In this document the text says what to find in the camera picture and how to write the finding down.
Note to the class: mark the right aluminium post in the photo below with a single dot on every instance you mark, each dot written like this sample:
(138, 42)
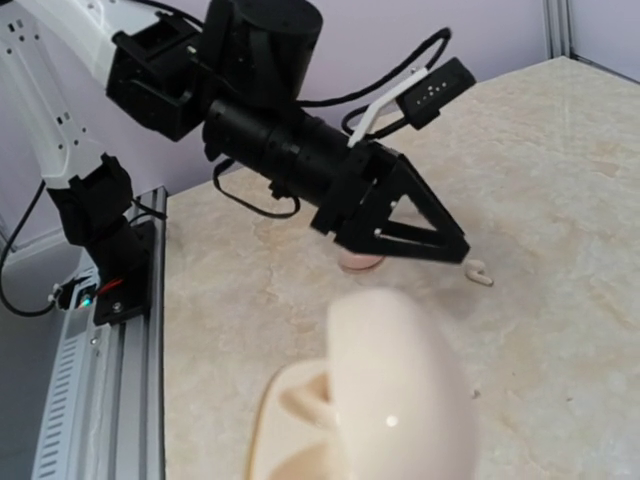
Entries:
(600, 33)

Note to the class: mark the pink round case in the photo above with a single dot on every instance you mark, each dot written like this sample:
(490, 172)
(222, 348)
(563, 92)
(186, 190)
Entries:
(355, 262)

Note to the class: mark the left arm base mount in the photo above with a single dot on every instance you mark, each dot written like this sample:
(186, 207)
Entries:
(120, 270)

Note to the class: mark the white earbud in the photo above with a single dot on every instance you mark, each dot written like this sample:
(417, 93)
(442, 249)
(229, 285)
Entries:
(475, 271)

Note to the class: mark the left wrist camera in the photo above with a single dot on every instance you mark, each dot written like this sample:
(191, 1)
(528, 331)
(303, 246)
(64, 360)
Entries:
(421, 104)

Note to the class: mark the white earbud charging case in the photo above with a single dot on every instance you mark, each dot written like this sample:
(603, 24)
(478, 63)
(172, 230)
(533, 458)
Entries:
(388, 400)

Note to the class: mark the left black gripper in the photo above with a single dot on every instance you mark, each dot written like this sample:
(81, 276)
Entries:
(373, 201)

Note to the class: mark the front aluminium rail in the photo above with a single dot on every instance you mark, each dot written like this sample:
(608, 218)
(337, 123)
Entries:
(104, 411)

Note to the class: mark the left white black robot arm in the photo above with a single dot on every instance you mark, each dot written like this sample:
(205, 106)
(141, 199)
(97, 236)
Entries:
(236, 77)

